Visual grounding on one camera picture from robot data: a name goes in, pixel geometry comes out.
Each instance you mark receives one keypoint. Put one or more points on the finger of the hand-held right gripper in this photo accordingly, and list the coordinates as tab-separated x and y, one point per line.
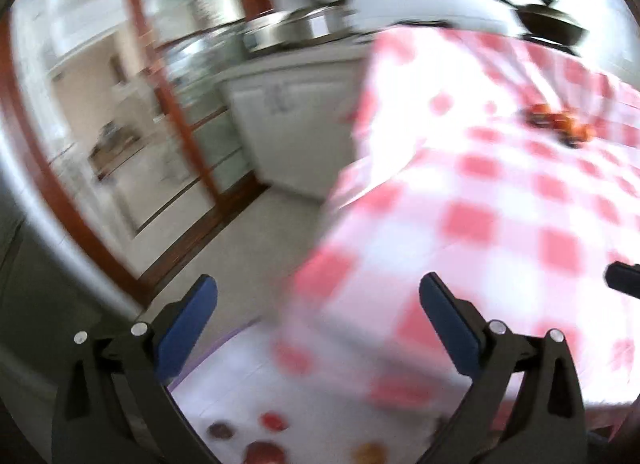
624	280

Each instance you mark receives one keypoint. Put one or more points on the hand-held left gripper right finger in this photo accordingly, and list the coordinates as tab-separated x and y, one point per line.
452	329

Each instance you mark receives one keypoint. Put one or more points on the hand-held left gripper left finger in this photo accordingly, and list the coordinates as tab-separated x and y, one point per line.
186	326

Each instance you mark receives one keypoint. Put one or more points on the orange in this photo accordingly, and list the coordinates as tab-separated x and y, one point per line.
580	131

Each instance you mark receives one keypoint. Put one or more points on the blurred dark round fruit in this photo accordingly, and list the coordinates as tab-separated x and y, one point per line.
220	430

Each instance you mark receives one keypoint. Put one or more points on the blurred small red fruit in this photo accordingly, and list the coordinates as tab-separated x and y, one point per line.
274	421

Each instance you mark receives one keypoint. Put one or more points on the red white checked tablecloth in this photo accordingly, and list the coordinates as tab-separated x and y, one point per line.
500	194

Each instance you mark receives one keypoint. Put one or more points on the blurred large red fruit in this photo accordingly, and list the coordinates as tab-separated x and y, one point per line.
265	452

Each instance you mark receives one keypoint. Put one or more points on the blurred orange round fruit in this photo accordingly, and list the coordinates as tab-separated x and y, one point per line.
368	453

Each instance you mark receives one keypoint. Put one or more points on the white cabinet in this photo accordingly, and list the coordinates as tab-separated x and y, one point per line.
295	124

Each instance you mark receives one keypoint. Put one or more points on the black wok with lid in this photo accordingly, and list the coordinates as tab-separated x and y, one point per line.
550	19

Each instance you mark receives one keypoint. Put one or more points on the steel pot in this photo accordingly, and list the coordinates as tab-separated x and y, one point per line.
295	27

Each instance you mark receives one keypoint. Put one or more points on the wooden door frame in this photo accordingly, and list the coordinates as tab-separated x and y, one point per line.
175	109

